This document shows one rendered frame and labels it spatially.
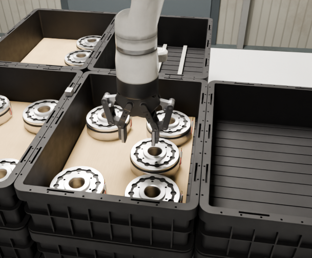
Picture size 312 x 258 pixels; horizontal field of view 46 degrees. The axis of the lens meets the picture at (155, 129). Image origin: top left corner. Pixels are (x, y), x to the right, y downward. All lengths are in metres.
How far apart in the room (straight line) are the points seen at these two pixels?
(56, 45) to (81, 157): 0.59
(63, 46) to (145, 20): 0.75
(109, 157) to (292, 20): 2.71
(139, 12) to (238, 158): 0.40
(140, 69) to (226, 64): 0.87
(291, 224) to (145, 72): 0.32
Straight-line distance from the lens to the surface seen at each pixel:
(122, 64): 0.62
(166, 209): 0.57
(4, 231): 0.73
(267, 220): 0.57
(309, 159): 0.86
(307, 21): 3.36
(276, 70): 1.46
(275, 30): 3.34
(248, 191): 0.75
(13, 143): 0.89
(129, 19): 0.57
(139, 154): 0.75
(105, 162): 0.79
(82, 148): 0.83
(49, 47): 1.30
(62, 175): 0.73
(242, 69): 1.43
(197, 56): 1.21
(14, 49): 1.21
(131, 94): 0.63
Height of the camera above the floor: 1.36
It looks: 37 degrees down
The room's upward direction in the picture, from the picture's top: straight up
